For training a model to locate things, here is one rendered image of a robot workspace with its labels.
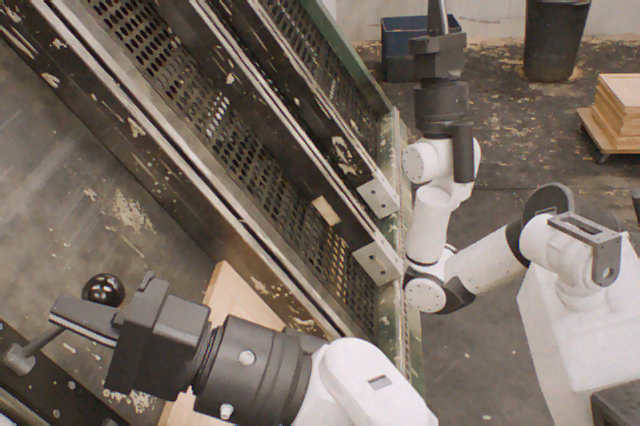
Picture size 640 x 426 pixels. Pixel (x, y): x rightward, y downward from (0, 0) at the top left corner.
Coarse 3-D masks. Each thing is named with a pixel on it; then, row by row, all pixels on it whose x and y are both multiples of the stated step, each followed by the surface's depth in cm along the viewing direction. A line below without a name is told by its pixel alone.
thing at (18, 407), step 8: (0, 392) 55; (0, 400) 56; (8, 400) 56; (16, 400) 56; (0, 408) 56; (8, 408) 56; (16, 408) 56; (24, 408) 56; (8, 416) 57; (16, 416) 57; (24, 416) 57; (32, 416) 57; (16, 424) 58; (24, 424) 58; (32, 424) 57; (40, 424) 57; (48, 424) 57
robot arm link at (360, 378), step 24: (336, 360) 52; (360, 360) 53; (384, 360) 55; (336, 384) 51; (360, 384) 51; (384, 384) 52; (408, 384) 53; (360, 408) 50; (384, 408) 50; (408, 408) 51
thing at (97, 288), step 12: (96, 276) 55; (108, 276) 55; (84, 288) 54; (96, 288) 54; (108, 288) 54; (120, 288) 55; (96, 300) 54; (108, 300) 54; (120, 300) 55; (48, 336) 56; (12, 348) 56; (24, 348) 56; (36, 348) 56; (12, 360) 55; (24, 360) 56; (24, 372) 56
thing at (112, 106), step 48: (0, 0) 79; (48, 0) 82; (48, 48) 82; (96, 48) 86; (96, 96) 85; (144, 96) 91; (144, 144) 89; (192, 192) 93; (240, 240) 97; (288, 288) 101; (336, 336) 108
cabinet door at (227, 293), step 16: (224, 272) 97; (208, 288) 94; (224, 288) 95; (240, 288) 99; (208, 304) 90; (224, 304) 93; (240, 304) 97; (256, 304) 101; (256, 320) 99; (272, 320) 103; (192, 400) 78; (160, 416) 75; (176, 416) 74; (192, 416) 77; (208, 416) 79
